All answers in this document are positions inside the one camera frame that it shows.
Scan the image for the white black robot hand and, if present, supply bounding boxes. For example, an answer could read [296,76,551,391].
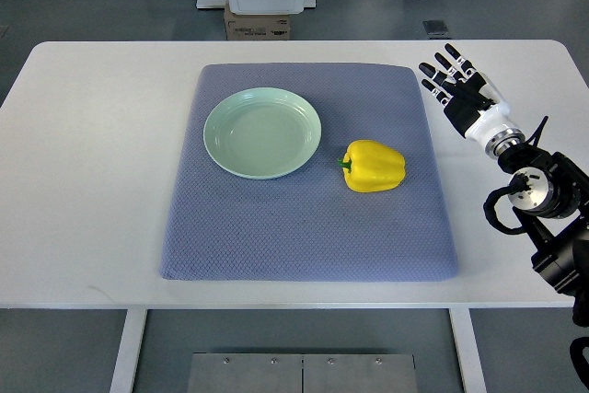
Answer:
[419,43,525,158]

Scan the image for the blue quilted mat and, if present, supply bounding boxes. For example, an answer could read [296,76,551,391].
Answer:
[160,63,458,282]

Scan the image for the white table leg left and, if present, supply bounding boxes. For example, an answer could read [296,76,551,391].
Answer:
[110,308,147,393]

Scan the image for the white table leg right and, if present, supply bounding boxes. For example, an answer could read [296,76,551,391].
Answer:
[449,307,487,393]

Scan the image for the grey floor plate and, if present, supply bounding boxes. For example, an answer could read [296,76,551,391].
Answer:
[422,20,450,39]

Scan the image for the yellow bell pepper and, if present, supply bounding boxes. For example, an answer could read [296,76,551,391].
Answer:
[338,140,406,193]

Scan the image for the white table leg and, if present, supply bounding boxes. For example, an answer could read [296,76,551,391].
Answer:
[110,308,147,393]
[449,307,487,393]

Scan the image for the light green plate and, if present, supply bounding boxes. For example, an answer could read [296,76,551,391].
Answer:
[202,87,322,179]

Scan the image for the cardboard box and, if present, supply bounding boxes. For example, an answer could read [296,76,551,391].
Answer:
[224,4,291,41]

